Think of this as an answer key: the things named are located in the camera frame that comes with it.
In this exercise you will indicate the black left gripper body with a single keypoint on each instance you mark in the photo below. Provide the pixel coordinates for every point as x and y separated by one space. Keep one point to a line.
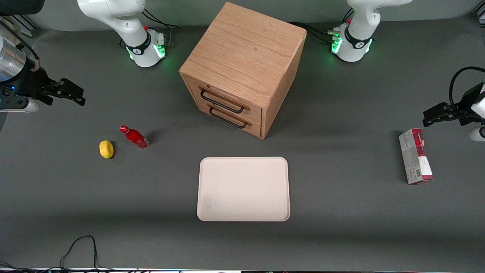
465 102

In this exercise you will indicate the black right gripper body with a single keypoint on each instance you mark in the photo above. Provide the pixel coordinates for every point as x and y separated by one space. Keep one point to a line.
31 84

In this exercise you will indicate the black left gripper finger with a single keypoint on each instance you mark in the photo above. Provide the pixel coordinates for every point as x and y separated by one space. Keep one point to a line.
451 112
432 116

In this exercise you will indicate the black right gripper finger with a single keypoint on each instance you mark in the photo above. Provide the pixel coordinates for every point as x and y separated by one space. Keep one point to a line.
45 100
72 91

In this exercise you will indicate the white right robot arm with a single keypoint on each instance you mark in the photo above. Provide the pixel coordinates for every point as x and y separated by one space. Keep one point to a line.
125 26

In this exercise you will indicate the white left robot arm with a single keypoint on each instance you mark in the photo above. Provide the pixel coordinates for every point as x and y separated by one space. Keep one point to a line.
356 38

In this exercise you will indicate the red coke bottle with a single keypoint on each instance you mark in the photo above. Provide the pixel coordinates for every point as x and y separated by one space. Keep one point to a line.
135 137

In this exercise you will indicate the beige plastic tray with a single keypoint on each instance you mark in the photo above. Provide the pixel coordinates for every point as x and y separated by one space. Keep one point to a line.
243 189

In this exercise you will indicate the red grey cardboard box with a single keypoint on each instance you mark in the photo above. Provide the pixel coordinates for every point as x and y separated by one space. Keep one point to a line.
411 159

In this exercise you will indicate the yellow lemon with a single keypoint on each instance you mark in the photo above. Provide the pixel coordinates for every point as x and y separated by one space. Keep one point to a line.
106 149

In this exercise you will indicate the black rounded device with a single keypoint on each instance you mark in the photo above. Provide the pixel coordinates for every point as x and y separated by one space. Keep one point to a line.
19 5

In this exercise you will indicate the wooden drawer front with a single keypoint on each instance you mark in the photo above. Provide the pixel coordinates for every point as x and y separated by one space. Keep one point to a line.
254 127
255 112

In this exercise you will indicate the wooden drawer cabinet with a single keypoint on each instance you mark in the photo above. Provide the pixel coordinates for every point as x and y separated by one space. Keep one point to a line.
246 49

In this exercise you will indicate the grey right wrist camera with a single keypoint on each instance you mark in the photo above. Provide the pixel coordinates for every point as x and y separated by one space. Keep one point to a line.
19 106

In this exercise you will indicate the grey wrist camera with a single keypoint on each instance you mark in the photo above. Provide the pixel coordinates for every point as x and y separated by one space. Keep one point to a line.
19 106
478 134

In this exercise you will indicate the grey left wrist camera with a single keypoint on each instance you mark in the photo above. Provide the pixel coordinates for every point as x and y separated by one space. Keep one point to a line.
478 134

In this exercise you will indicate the aluminium frame rail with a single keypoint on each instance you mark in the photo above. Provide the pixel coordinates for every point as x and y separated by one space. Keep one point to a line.
22 23

